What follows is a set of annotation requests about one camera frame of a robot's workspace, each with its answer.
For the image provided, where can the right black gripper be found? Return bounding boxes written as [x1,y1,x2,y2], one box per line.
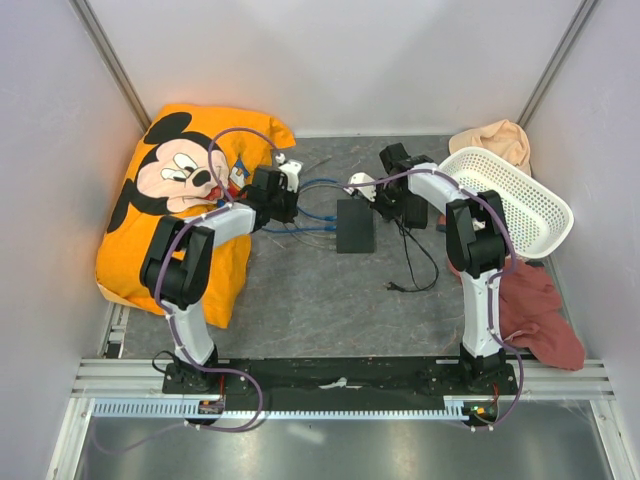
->
[367,181,410,221]

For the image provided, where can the black power adapter brick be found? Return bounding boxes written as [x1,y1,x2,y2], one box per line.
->
[403,194,429,230]

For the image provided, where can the black network switch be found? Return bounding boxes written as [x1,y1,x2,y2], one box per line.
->
[336,199,375,254]

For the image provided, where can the blue ethernet cable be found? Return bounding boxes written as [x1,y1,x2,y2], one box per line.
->
[262,178,351,236]

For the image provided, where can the grey ethernet cable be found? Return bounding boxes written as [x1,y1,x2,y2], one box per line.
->
[272,157,339,251]

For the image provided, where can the black power cord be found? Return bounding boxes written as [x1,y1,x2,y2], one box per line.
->
[383,219,440,294]

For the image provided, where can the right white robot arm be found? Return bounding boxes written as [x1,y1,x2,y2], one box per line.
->
[373,143,513,394]

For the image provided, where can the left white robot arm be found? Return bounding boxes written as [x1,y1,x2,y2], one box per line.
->
[140,160,302,393]

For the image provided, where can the orange Mickey Mouse pillow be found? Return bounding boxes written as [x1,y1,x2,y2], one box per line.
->
[95,104,296,315]

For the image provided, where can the peach cloth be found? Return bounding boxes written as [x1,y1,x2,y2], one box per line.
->
[448,119,531,176]

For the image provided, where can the white perforated plastic basket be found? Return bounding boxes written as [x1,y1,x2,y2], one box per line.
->
[440,147,574,259]

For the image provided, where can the red cloth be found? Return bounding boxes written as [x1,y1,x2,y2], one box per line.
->
[447,257,586,372]

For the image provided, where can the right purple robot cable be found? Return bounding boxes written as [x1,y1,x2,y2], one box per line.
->
[344,167,525,432]

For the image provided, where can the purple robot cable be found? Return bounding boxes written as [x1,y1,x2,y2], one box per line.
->
[344,167,525,432]
[92,127,286,454]

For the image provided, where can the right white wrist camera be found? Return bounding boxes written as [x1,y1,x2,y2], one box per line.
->
[348,172,377,203]

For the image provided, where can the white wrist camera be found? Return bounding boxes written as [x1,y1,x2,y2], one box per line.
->
[348,172,377,203]
[277,159,303,193]

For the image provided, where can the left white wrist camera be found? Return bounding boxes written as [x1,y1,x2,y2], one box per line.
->
[277,159,303,193]

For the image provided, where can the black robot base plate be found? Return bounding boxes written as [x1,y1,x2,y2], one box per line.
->
[162,356,518,407]

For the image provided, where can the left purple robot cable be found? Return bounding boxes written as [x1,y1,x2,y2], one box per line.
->
[92,127,286,454]

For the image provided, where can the grey slotted cable duct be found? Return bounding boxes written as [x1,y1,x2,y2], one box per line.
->
[93,397,475,421]

